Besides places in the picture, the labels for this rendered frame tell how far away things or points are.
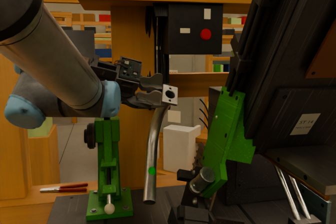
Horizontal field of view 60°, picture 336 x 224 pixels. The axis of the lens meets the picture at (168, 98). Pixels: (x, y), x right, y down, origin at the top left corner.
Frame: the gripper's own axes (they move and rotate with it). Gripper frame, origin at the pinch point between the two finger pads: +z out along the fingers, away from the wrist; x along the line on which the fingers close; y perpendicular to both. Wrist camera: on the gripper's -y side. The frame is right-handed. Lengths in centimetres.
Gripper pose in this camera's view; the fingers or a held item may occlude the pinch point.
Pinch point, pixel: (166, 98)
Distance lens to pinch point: 74.6
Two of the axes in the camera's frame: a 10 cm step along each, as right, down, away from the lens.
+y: 3.2, -5.6, -7.6
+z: 9.5, 2.3, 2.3
